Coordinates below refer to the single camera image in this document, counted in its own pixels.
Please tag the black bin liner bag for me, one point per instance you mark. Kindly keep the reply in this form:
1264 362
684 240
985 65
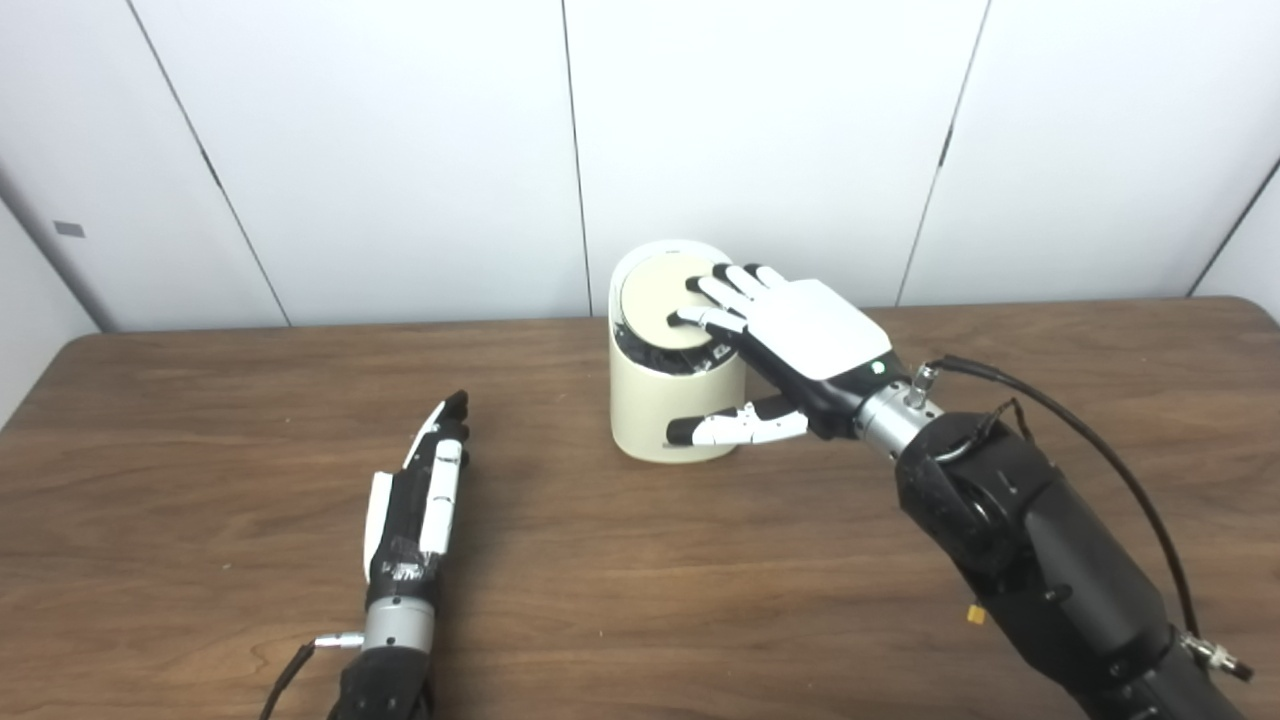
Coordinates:
650 356

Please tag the cream-colored desktop bin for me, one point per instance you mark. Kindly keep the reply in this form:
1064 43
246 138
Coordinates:
650 410

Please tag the round cream bin lid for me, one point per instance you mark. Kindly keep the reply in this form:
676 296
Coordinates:
652 295

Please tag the white and black right hand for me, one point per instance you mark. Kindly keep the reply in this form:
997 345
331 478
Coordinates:
810 330

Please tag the small grey wall tag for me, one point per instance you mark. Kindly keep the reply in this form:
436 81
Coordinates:
69 229

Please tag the white and black left hand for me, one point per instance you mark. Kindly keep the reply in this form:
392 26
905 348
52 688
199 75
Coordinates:
405 530

